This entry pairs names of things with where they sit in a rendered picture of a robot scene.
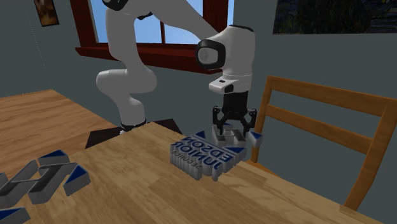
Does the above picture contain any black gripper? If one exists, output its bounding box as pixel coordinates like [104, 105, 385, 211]
[212, 90, 258, 138]

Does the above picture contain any grey blue lettered logo sign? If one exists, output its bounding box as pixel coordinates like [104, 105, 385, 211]
[169, 123, 263, 183]
[0, 149, 92, 224]

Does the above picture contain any wooden chair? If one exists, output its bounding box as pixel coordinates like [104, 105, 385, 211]
[247, 75, 397, 212]

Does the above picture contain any red framed window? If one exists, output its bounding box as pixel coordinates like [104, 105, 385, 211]
[69, 0, 235, 76]

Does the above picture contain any large dark wall picture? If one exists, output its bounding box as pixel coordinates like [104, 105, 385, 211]
[272, 0, 397, 35]

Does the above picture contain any small brown wall picture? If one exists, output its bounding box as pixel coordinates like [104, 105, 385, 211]
[32, 0, 60, 27]

